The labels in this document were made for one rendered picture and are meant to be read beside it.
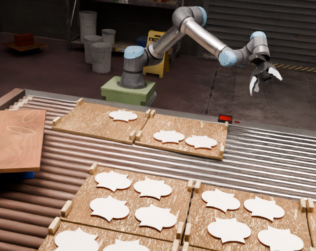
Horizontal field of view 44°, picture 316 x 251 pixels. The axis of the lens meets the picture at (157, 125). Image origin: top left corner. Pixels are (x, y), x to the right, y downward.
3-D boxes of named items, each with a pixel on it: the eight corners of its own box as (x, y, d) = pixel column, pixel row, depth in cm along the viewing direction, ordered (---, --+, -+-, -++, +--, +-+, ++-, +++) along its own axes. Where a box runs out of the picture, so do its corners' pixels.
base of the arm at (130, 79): (123, 79, 253) (124, 64, 249) (146, 82, 251) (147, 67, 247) (117, 86, 239) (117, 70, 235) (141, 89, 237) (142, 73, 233)
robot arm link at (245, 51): (225, 57, 199) (240, 44, 192) (238, 55, 207) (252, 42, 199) (233, 70, 198) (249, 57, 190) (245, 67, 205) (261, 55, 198)
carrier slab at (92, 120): (81, 103, 221) (81, 101, 221) (151, 115, 213) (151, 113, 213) (51, 129, 191) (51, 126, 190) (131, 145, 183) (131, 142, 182)
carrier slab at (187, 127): (152, 115, 214) (152, 112, 213) (227, 127, 207) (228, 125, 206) (134, 145, 183) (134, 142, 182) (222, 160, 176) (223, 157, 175)
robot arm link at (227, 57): (166, 2, 204) (235, 53, 182) (180, 2, 212) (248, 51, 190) (159, 22, 211) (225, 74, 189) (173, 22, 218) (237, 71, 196)
